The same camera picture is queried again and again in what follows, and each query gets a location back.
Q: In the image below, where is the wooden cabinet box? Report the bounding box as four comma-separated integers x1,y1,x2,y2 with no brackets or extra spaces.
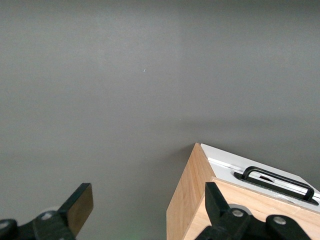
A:
166,142,320,240

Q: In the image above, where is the black metal drawer handle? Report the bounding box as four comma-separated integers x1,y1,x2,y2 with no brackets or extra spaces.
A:
233,166,320,206

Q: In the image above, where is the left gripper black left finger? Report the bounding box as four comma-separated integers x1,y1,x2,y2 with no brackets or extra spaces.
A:
0,182,95,240

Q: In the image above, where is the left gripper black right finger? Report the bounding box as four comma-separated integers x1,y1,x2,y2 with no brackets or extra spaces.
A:
197,181,311,240

